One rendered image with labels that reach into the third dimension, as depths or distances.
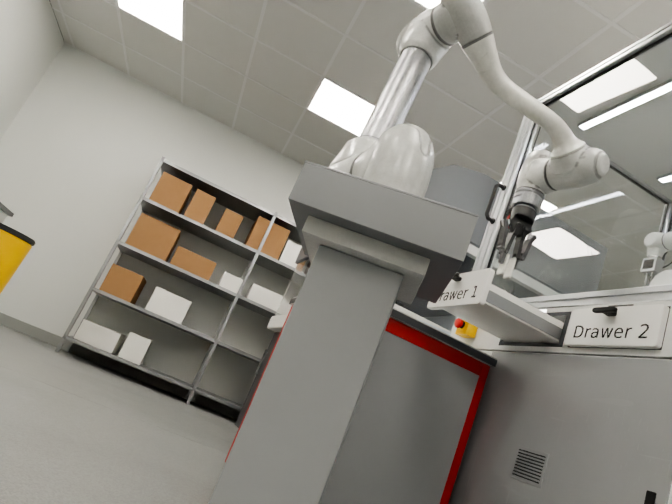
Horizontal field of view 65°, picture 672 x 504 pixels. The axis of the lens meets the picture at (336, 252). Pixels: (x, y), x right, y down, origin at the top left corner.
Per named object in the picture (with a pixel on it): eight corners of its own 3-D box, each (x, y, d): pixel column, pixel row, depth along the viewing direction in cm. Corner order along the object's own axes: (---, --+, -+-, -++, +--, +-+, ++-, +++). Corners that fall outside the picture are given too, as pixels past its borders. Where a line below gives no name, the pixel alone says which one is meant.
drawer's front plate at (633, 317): (655, 346, 124) (665, 303, 127) (563, 344, 151) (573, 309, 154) (661, 349, 125) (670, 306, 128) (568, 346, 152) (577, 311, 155)
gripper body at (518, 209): (527, 218, 173) (519, 243, 170) (506, 206, 171) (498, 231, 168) (543, 213, 166) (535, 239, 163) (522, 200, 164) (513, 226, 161)
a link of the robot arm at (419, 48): (341, 185, 136) (298, 199, 154) (384, 220, 143) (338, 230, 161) (439, -12, 164) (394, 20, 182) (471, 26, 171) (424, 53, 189)
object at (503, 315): (482, 301, 149) (488, 281, 150) (434, 305, 172) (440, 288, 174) (587, 356, 159) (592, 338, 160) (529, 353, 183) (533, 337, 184)
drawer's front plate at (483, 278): (479, 303, 146) (490, 267, 149) (426, 308, 173) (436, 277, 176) (484, 305, 147) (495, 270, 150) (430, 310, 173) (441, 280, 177)
